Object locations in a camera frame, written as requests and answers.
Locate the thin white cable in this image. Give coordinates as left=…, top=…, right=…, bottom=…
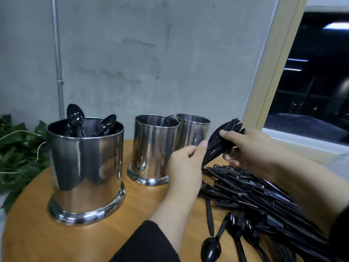
left=0, top=130, right=49, bottom=175

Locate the person's left hand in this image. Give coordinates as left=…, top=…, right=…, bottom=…
left=166, top=140, right=209, bottom=206

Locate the black plastic knife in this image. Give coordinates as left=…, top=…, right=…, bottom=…
left=210, top=122, right=245, bottom=156
left=204, top=118, right=241, bottom=162
left=202, top=120, right=236, bottom=168

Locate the dark parked car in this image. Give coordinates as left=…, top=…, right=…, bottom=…
left=264, top=113, right=349, bottom=145

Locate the person's left forearm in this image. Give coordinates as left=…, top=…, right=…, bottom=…
left=109, top=191, right=202, bottom=262

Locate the person's right hand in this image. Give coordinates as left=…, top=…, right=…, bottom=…
left=219, top=128, right=285, bottom=181

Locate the green leafy plant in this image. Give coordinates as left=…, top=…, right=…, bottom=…
left=0, top=114, right=52, bottom=213

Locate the black plastic fork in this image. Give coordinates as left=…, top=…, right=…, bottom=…
left=162, top=113, right=179, bottom=127

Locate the grey metal pipe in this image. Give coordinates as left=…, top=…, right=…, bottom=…
left=51, top=0, right=66, bottom=120

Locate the pile of black plastic cutlery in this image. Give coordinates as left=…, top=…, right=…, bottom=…
left=197, top=163, right=339, bottom=262

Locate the person's right forearm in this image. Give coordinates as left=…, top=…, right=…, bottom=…
left=267, top=155, right=349, bottom=254

